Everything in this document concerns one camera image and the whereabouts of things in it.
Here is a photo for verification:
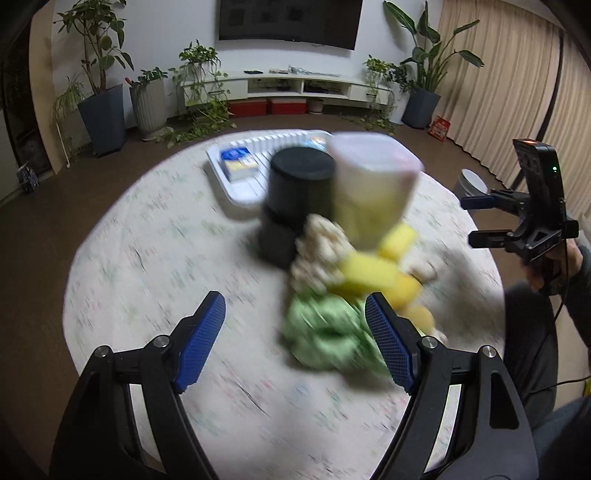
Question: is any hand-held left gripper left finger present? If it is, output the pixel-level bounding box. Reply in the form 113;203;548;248
50;291;227;480

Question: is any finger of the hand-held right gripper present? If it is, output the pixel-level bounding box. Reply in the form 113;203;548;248
459;188;530;217
468;225;525;250

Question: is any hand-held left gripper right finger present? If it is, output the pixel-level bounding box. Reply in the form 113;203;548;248
365;292;541;480

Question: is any yellow orange soft toy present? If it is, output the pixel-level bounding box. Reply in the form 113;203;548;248
383;272;437;333

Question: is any green cloth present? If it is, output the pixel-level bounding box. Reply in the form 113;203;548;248
281;295;393;377

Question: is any yellow sponge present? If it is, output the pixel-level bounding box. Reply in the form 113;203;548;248
330;256;402;296
379;224;419;259

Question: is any white plastic tray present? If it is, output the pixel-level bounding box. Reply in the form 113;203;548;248
206;129;335;220

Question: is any person's right forearm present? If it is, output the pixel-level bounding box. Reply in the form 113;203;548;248
564;244;591;335

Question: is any person's right hand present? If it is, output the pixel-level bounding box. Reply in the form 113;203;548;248
525;244;584;296

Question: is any red packet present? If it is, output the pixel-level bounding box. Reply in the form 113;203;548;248
427;115;451;139

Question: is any beige curtain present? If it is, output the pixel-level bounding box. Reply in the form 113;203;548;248
436;0;591;217

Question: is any white translucent plastic container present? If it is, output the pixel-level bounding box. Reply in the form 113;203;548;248
327;132;426;252

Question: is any broad leaf plant blue pot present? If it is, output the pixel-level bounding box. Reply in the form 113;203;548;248
383;0;485;130

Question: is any person's trousered leg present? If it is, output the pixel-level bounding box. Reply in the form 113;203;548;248
502;282;559;416
530;396;591;480

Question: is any small trailing plant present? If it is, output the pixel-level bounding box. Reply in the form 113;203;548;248
342;55;409;136

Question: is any black cylindrical container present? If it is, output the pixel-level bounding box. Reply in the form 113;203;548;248
257;147;337;269

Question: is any blue and yellow packet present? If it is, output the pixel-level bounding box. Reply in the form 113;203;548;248
218;146;260;182

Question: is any red storage box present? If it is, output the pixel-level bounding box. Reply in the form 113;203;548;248
270;98;308;114
228;100;269;117

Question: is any white television cabinet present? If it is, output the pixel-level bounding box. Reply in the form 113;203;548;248
178;69;407;123

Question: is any plant in white ribbed pot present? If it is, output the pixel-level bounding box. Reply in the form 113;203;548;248
127;67;169;139

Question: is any blue patterned bag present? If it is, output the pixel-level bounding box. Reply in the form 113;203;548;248
16;162;40;192

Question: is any leafy tree in blue pot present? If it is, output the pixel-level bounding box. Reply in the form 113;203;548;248
53;0;134;157

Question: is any thin plant on white stand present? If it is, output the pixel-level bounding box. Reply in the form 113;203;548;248
50;76;89;167

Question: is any trailing vine plant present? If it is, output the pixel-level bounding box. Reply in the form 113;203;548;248
157;41;236;148

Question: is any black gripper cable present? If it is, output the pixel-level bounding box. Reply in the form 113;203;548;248
524;272;591;395

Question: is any black wall television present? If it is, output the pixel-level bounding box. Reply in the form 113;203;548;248
218;0;363;51

